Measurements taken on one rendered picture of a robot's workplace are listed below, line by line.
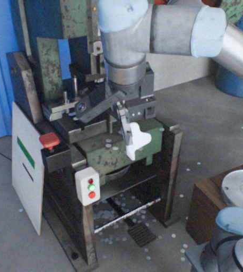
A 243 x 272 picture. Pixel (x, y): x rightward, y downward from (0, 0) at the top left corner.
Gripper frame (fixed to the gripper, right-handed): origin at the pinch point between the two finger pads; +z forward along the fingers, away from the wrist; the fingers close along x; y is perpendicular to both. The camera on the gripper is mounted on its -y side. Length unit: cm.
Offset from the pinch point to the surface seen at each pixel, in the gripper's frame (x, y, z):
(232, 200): -5, 46, 66
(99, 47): 52, 5, 14
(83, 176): 11.2, -13.3, 36.0
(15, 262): 5, -60, 94
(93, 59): 50, 2, 19
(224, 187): 3, 47, 69
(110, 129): 33, 2, 42
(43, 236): 17, -46, 101
